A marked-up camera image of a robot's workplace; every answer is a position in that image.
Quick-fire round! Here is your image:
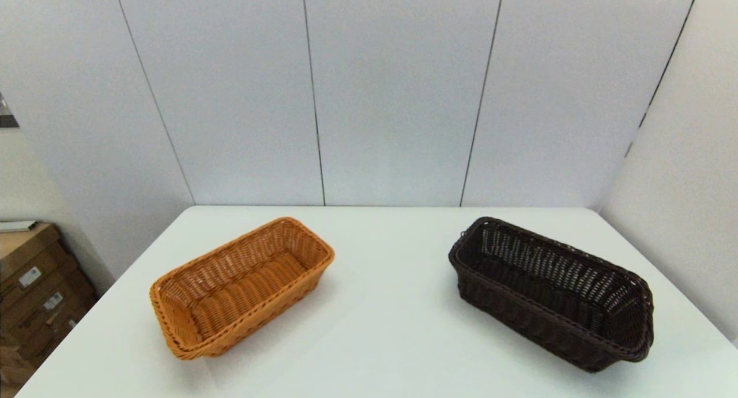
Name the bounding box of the orange wicker basket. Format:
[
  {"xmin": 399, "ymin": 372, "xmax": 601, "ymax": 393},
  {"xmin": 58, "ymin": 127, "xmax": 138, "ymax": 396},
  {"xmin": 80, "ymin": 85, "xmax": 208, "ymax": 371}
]
[{"xmin": 149, "ymin": 216, "xmax": 336, "ymax": 361}]

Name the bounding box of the dark brown wicker basket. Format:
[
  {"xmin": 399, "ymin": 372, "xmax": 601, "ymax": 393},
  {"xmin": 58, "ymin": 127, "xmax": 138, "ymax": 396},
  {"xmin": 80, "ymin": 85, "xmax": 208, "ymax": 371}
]
[{"xmin": 448, "ymin": 216, "xmax": 656, "ymax": 374}]

